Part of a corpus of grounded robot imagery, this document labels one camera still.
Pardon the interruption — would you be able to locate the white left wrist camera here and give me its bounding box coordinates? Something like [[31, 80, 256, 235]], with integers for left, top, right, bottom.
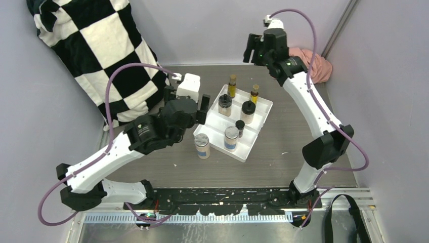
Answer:
[[171, 73, 201, 103]]

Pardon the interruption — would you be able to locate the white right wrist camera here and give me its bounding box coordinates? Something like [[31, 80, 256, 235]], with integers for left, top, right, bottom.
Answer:
[[263, 15, 284, 30]]

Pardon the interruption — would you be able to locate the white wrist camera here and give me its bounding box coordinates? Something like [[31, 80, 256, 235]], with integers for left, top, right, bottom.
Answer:
[[263, 15, 284, 30], [171, 73, 201, 103]]

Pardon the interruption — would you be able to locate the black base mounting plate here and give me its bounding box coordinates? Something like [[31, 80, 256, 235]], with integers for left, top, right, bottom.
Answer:
[[131, 188, 321, 216]]

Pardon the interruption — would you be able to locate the black white checkered blanket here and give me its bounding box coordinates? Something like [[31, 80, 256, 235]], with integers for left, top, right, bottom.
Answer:
[[26, 0, 169, 127]]

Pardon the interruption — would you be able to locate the black-lid knob grinder jar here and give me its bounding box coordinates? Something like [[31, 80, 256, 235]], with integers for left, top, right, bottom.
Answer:
[[240, 100, 256, 124]]

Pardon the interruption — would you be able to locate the aluminium frame rail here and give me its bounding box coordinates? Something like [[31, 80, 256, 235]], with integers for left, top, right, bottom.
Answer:
[[69, 128, 383, 242]]

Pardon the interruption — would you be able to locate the blue-label silver-top shaker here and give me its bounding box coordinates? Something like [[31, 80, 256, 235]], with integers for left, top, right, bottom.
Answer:
[[194, 133, 210, 159]]

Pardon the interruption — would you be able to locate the taped black-lid grinder jar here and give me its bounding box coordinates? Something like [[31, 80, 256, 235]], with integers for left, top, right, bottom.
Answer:
[[218, 94, 232, 117]]

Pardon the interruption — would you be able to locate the small black-cap spice bottle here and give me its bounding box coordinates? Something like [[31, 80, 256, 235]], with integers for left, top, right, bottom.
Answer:
[[235, 120, 245, 138]]

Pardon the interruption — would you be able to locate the pink cloth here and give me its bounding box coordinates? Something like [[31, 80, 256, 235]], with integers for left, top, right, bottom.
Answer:
[[289, 47, 333, 84]]

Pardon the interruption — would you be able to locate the black strap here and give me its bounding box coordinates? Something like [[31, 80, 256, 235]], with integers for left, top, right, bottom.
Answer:
[[323, 194, 372, 243]]

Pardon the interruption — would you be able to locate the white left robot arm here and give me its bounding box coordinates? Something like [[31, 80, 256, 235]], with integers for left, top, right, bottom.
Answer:
[[56, 86, 210, 212]]

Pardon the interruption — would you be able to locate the white divided plastic tray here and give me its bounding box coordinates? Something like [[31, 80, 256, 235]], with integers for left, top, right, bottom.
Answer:
[[193, 85, 273, 163]]

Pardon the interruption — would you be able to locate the gold-cap yellow sauce bottle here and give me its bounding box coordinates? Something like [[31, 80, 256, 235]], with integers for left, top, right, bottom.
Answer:
[[227, 74, 237, 99]]

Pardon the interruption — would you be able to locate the yellow-label sauce bottle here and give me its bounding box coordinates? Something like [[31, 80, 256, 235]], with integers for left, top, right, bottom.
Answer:
[[249, 85, 260, 105]]

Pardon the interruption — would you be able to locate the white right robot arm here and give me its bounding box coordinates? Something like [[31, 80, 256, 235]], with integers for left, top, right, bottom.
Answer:
[[243, 28, 354, 208]]

